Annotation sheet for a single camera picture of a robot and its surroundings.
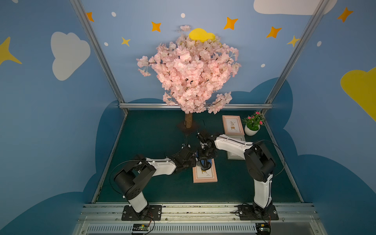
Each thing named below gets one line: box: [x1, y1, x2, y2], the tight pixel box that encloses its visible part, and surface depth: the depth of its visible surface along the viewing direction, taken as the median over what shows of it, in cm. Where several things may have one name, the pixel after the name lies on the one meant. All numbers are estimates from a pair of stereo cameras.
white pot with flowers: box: [241, 110, 266, 137], surface depth 103 cm
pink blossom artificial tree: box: [136, 24, 242, 129], surface depth 70 cm
